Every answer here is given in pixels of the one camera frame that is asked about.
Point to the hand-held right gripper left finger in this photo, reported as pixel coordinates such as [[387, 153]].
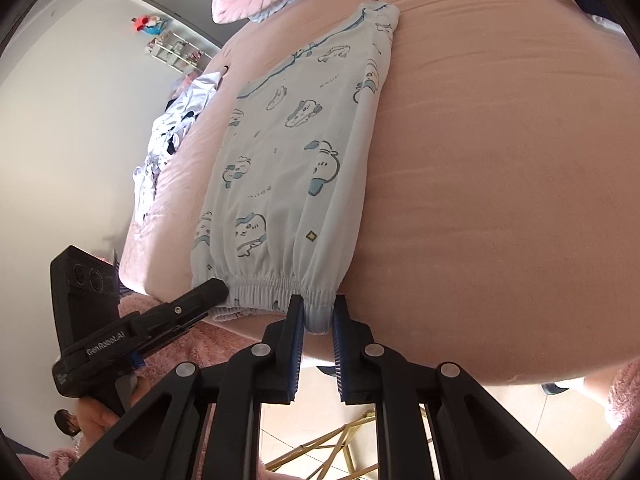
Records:
[[298, 355]]

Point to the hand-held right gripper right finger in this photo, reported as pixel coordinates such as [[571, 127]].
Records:
[[340, 360]]

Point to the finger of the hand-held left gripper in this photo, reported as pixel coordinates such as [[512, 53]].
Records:
[[190, 305]]

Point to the light blue printed pants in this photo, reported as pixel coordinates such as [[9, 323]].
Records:
[[280, 160]]

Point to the white navy printed clothes pile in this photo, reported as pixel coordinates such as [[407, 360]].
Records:
[[170, 130]]

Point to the person's left hand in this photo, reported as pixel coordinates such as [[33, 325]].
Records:
[[97, 417]]

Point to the blue slipper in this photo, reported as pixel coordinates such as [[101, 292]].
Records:
[[327, 371], [557, 389]]

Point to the pink fluffy fabric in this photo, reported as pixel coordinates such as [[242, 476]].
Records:
[[215, 335]]

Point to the pink bed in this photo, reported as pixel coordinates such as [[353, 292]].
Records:
[[500, 185]]

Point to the white shelf rack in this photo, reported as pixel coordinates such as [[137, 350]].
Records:
[[175, 52]]

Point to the colourful plush toy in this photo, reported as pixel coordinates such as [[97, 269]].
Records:
[[147, 24]]

